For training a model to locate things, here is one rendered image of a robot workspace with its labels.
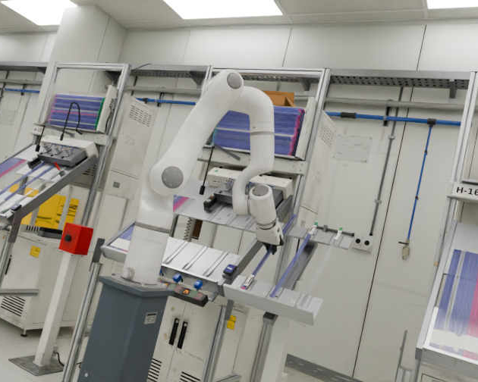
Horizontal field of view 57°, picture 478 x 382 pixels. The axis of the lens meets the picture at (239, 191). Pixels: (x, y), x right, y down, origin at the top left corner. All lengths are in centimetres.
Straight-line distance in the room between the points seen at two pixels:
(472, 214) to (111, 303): 160
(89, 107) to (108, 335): 206
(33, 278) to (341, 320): 224
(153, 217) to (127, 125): 191
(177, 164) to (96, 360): 67
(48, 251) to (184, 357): 120
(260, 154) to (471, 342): 92
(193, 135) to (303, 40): 299
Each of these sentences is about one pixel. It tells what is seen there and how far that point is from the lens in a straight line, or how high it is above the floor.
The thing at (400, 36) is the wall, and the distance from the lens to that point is 414.
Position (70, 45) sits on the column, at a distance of 547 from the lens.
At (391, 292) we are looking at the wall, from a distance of 361.
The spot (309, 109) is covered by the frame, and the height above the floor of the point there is 164.
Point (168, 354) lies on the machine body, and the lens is 239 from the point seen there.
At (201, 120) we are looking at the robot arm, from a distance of 154.
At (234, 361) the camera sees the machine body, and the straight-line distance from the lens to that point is 219.
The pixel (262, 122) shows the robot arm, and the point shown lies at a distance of 163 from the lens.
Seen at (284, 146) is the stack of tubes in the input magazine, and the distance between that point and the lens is 233.
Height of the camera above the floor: 93
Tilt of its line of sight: 6 degrees up
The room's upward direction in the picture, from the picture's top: 14 degrees clockwise
